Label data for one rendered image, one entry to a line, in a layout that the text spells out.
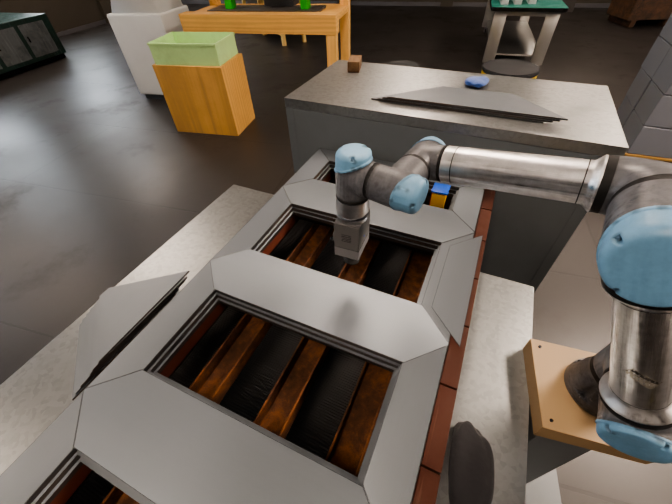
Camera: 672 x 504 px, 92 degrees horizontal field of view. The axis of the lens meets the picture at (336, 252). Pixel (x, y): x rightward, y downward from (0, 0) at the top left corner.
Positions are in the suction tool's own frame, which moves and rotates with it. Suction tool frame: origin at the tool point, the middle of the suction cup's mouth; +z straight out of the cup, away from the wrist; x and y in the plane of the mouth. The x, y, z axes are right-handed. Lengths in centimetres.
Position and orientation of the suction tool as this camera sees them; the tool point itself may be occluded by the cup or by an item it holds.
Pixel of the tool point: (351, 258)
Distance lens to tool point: 87.7
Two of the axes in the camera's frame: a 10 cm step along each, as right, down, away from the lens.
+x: 9.3, 2.5, -2.8
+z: 0.3, 7.0, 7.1
